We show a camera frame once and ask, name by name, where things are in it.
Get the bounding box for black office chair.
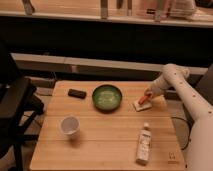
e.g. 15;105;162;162
0;39;44;171

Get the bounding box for black cable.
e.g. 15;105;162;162
171;115;193;151

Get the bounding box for green bowl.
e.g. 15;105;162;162
92;84;122;111

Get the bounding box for black rectangular block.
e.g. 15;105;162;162
68;89;87;99

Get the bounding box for white bottle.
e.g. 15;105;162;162
136;122;151;165

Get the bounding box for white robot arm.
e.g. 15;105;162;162
144;63;213;171

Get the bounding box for white sponge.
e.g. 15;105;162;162
133;101;152;112

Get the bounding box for red pepper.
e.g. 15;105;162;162
138;95;151;105

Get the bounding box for white plastic cup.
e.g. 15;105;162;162
60;116;80;139

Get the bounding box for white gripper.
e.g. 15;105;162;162
144;76;169;98

